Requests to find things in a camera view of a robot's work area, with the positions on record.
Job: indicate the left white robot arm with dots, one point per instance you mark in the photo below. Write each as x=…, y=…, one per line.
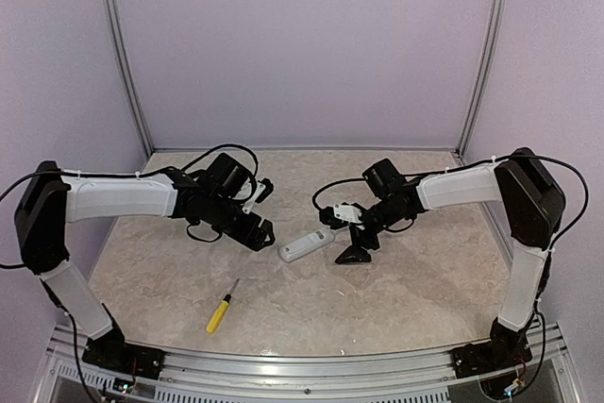
x=222, y=197

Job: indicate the left aluminium corner post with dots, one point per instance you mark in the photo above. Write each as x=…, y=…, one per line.
x=124, y=68

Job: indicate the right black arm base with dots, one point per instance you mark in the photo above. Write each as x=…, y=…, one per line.
x=504, y=348

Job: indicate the yellow handled screwdriver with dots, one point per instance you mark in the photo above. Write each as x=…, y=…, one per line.
x=219, y=314

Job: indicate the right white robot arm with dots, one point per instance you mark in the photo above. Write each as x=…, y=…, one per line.
x=532, y=200

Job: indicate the aluminium corner post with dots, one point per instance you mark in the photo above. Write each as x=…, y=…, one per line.
x=124, y=68
x=485, y=63

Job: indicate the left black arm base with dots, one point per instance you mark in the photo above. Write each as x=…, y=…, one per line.
x=113, y=352

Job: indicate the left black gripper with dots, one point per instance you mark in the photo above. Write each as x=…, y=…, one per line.
x=257, y=242

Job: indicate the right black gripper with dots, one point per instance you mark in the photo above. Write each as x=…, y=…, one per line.
x=359, y=237

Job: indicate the right aluminium corner post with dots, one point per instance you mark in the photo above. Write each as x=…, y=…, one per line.
x=485, y=63

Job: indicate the front aluminium rail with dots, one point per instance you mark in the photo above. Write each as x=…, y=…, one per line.
x=425, y=375

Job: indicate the white remote control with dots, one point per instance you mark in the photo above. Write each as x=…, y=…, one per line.
x=305, y=245

